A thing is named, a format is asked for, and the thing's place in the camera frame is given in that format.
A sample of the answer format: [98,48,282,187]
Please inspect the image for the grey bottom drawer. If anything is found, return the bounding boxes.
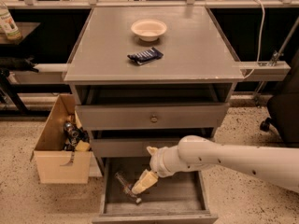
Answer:
[93,157,218,224]

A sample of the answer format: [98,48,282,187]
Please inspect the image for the yellow sponge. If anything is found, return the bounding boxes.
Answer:
[75,140,91,152]

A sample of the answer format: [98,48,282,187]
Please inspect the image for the grey middle drawer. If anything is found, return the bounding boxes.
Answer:
[91,138,179,158]

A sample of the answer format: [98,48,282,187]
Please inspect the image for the green labelled bottle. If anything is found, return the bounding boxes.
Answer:
[0,1,22,41]

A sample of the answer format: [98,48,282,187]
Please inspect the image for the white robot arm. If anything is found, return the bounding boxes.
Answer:
[132,135,299,194]

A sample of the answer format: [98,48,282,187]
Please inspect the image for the grey drawer cabinet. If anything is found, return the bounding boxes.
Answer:
[63,6,246,224]

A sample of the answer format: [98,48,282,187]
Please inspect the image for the grey top drawer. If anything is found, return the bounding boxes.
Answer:
[76,104,229,130]

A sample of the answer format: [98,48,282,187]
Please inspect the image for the clear plastic water bottle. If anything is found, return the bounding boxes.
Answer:
[114,172,142,204]

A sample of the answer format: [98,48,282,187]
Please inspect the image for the grey drawer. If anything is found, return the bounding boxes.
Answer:
[76,104,229,130]
[91,138,179,158]
[93,157,218,224]

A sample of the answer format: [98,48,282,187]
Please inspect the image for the white cable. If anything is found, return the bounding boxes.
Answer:
[243,0,266,80]

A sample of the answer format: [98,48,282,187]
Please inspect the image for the dark cans in box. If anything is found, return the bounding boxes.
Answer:
[64,122,89,151]

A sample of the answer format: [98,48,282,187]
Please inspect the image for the dark side table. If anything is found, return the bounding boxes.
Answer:
[0,22,39,115]

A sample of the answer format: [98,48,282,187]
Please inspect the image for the cardboard box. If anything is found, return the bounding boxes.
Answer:
[33,94,92,184]

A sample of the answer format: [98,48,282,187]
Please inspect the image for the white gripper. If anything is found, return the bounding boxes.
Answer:
[132,147,179,194]

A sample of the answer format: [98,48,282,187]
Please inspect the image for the white paper bowl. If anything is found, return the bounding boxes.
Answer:
[131,19,167,42]

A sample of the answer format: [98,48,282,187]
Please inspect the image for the black office chair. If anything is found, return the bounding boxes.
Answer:
[260,50,299,148]

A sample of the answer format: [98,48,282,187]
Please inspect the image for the dark blue snack packet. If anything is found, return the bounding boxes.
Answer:
[127,47,164,65]

